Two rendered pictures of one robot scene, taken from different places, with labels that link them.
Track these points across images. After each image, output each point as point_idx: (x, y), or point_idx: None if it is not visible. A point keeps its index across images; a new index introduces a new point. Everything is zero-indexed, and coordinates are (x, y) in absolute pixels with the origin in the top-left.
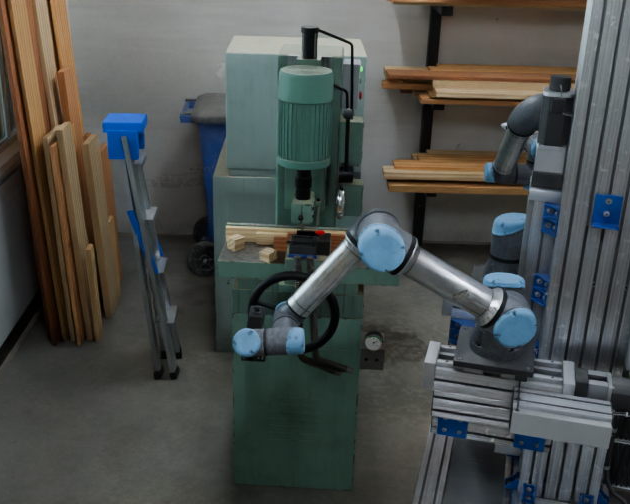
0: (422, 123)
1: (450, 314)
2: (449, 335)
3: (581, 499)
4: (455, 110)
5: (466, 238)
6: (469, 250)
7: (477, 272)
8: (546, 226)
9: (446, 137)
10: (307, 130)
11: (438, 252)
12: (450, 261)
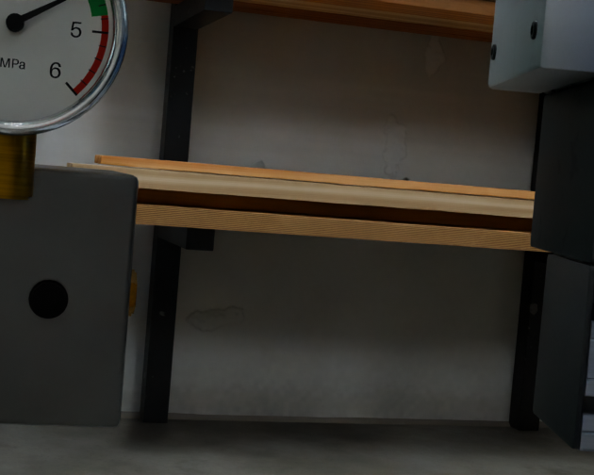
0: (168, 97)
1: None
2: None
3: None
4: (246, 77)
5: (276, 407)
6: (288, 431)
7: None
8: None
9: (225, 144)
10: None
11: (212, 434)
12: (247, 448)
